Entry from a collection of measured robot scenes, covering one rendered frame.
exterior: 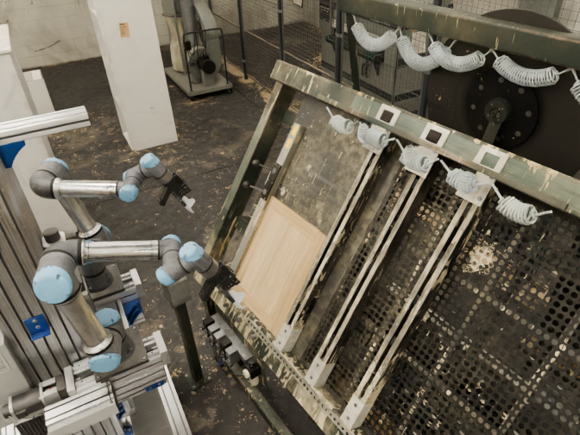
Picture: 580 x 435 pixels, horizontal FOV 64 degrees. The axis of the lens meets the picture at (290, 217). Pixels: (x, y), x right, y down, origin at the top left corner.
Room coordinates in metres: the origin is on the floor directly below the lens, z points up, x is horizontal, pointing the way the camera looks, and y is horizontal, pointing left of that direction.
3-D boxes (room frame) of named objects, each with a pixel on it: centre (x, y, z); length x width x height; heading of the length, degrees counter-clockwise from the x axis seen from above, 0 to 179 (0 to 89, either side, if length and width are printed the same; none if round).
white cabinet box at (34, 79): (6.02, 3.45, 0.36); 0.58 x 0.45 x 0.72; 116
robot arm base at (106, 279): (1.76, 1.00, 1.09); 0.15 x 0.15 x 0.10
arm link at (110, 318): (1.31, 0.78, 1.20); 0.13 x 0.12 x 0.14; 13
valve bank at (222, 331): (1.58, 0.36, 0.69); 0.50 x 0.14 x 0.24; 35
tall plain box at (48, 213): (3.78, 2.45, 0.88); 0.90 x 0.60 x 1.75; 26
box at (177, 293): (1.90, 0.66, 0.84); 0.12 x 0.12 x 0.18; 35
